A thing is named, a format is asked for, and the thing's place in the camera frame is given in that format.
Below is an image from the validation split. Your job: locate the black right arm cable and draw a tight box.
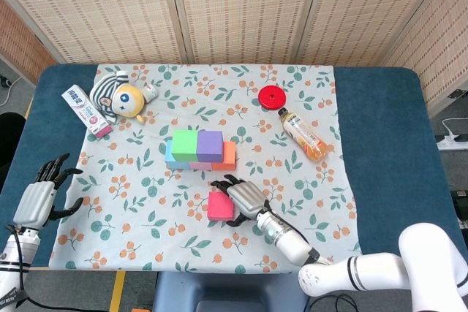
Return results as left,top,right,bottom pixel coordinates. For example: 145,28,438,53
261,208,332,265

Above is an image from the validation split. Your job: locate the white pink toothpaste box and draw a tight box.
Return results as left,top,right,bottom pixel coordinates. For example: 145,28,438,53
61,85,113,140

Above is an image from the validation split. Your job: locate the woven bamboo folding screen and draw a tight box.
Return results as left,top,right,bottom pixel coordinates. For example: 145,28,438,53
0,0,468,115

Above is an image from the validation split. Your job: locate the white power strip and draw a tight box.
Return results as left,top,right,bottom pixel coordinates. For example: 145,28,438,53
437,134,468,151

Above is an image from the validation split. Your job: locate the yellow striped plush toy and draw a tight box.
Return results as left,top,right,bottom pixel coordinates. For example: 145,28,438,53
89,70,147,125

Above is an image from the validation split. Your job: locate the blue foam cube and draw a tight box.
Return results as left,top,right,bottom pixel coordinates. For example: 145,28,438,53
165,140,191,170

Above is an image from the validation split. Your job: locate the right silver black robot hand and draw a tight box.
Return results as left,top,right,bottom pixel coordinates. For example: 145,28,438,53
210,174,273,227

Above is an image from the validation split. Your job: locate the white power cable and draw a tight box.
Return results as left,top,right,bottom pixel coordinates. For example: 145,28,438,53
441,117,468,137

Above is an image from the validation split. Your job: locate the red foam cube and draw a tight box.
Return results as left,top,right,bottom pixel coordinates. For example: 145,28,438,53
207,190,235,222

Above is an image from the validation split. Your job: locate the orange foam cube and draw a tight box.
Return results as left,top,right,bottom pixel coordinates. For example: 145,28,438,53
211,141,237,172

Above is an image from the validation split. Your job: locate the purple foam cube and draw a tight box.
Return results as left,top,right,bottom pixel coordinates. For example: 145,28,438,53
196,129,224,163

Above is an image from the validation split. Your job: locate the teal table cover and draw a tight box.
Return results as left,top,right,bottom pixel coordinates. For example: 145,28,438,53
0,63,462,277

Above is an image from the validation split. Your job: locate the red round disc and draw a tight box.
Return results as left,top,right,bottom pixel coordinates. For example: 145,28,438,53
257,85,287,110

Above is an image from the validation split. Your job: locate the orange drink plastic bottle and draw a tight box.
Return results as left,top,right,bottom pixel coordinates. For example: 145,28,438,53
277,107,330,164

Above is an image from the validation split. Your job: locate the black floor cable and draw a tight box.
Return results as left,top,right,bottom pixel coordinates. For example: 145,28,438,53
309,293,361,312

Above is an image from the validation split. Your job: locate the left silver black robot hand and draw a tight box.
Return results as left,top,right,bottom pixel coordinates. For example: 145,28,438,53
12,153,84,231

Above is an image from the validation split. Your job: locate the floral fruit print tablecloth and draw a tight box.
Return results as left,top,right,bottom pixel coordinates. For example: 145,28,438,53
48,64,366,275

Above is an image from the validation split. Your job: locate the black floor box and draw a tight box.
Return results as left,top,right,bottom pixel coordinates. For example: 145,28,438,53
453,189,468,210

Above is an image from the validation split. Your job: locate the green foam cube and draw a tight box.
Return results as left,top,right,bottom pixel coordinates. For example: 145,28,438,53
171,129,200,162

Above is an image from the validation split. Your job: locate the small white plastic bottle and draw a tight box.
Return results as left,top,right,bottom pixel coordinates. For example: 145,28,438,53
142,83,159,103

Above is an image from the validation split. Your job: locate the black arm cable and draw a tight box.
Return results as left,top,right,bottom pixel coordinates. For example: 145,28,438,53
261,208,332,265
5,224,80,312

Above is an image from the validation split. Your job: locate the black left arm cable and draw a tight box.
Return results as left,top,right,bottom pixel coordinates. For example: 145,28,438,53
5,224,80,312

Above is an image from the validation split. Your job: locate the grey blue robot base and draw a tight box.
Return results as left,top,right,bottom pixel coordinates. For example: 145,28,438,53
151,271,310,312

